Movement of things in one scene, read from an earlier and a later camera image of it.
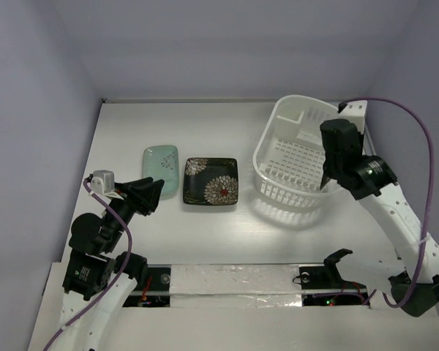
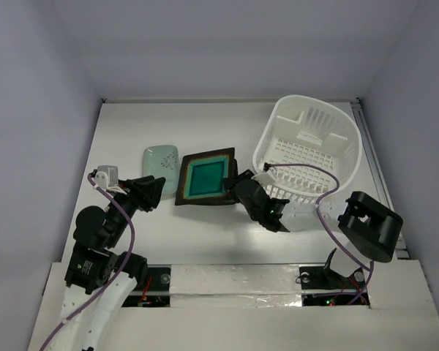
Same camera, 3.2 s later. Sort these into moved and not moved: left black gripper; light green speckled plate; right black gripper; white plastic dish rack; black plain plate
Moved: black plain plate; right black gripper
Not moved: white plastic dish rack; light green speckled plate; left black gripper
